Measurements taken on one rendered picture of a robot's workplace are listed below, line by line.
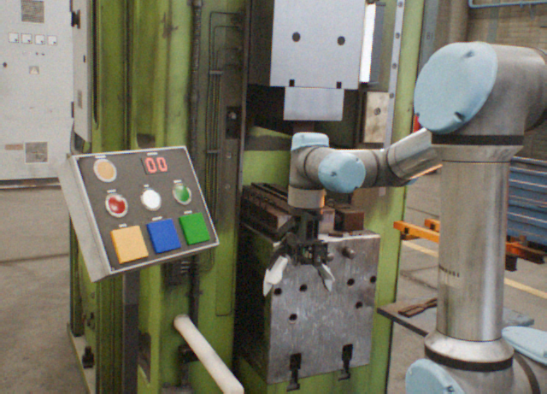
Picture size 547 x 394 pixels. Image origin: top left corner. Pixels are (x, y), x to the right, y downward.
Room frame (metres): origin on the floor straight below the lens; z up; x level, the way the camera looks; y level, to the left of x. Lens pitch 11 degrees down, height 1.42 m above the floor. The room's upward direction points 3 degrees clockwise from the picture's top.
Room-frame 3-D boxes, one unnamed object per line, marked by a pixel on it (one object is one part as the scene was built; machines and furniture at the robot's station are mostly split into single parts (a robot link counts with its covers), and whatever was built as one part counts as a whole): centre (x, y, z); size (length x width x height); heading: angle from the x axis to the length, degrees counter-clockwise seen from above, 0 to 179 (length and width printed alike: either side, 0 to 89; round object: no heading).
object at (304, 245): (1.21, -0.07, 1.07); 0.09 x 0.08 x 0.12; 18
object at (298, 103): (1.96, -0.01, 1.32); 0.42 x 0.20 x 0.10; 27
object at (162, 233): (1.37, 0.26, 1.01); 0.07 x 0.05 x 0.07; 142
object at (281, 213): (1.96, -0.01, 0.96); 0.42 x 0.20 x 0.09; 27
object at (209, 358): (1.54, 0.16, 0.62); 0.44 x 0.05 x 0.05; 27
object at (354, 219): (1.91, -0.24, 0.95); 0.12 x 0.08 x 0.06; 27
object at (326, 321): (2.00, -0.05, 0.69); 0.56 x 0.38 x 0.45; 27
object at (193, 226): (1.45, 0.20, 1.01); 0.07 x 0.05 x 0.07; 142
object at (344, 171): (1.13, -0.13, 1.23); 0.11 x 0.11 x 0.08; 26
